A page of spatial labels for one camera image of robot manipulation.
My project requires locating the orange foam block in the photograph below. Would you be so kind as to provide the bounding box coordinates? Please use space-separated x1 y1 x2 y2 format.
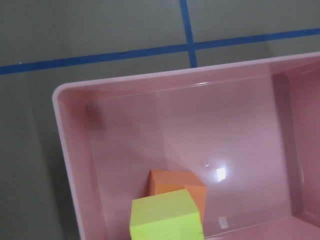
148 169 207 222

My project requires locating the yellow foam block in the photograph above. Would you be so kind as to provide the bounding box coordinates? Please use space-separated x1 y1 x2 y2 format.
129 189 205 240

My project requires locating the pink plastic bin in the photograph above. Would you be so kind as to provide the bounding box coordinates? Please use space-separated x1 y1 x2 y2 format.
52 52 320 240

